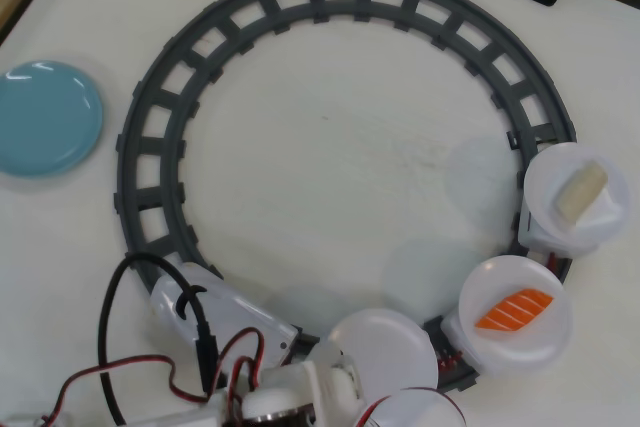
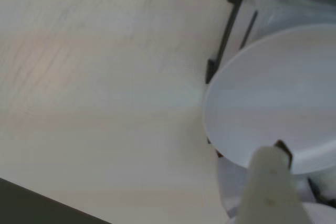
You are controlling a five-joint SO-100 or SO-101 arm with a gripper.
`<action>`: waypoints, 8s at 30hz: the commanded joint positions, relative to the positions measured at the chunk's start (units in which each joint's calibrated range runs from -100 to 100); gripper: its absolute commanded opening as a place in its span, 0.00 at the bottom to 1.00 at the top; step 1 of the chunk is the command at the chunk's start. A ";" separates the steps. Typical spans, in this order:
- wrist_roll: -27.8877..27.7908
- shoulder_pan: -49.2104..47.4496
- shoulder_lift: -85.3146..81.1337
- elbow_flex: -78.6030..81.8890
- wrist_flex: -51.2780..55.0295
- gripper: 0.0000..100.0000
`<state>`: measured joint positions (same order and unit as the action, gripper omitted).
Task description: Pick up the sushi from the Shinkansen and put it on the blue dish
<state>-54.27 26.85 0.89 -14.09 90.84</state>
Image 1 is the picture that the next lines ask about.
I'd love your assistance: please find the white round plate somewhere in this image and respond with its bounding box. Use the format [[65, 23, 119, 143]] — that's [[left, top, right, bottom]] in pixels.
[[457, 255, 572, 379], [327, 307, 440, 394], [522, 143, 631, 254]]

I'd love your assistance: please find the looped red black servo cable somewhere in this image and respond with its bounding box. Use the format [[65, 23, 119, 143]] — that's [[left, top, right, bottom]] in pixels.
[[357, 385, 469, 427]]

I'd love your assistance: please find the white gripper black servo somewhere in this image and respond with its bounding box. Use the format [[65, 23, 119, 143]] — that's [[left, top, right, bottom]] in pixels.
[[239, 342, 364, 427]]

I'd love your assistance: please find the beige rice sushi toy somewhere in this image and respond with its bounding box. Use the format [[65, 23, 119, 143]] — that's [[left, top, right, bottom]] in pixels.
[[553, 160, 610, 222]]

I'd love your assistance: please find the blue round dish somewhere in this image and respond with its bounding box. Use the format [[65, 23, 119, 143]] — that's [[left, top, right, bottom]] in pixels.
[[0, 59, 105, 179]]

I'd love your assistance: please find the thick black camera cable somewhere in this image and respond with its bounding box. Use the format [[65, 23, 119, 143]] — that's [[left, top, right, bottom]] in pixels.
[[98, 250, 221, 427]]

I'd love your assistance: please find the white Shinkansen toy locomotive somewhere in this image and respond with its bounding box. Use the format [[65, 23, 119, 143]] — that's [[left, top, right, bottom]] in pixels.
[[148, 262, 303, 369]]

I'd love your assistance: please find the orange salmon sushi toy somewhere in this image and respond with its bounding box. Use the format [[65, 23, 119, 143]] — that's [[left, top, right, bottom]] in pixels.
[[473, 287, 556, 334]]

